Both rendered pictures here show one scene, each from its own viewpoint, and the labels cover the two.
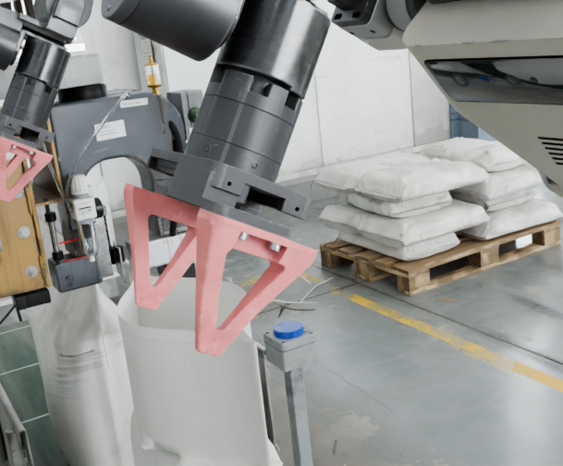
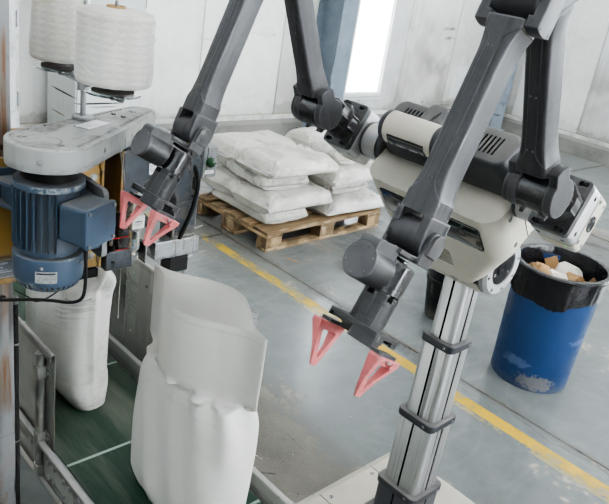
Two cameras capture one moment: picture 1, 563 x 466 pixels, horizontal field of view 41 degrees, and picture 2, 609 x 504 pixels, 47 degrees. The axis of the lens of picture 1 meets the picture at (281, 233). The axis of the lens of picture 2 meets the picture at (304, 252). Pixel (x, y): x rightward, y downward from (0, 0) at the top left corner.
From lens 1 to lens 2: 0.73 m
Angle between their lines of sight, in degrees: 18
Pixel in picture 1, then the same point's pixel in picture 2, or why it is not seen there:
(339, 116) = not seen: hidden behind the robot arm
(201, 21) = (381, 281)
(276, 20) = (400, 277)
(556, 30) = (461, 209)
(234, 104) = (379, 305)
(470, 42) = not seen: hidden behind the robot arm
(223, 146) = (372, 320)
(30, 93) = (169, 182)
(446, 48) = (396, 189)
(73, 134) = (135, 169)
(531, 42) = not seen: hidden behind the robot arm
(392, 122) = (258, 90)
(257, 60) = (391, 291)
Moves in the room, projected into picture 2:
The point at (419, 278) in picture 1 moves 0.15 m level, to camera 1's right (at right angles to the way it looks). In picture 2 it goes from (274, 240) to (295, 241)
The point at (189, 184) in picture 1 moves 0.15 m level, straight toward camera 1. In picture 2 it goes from (363, 336) to (412, 396)
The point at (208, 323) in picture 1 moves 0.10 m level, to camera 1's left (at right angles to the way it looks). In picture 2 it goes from (361, 387) to (296, 388)
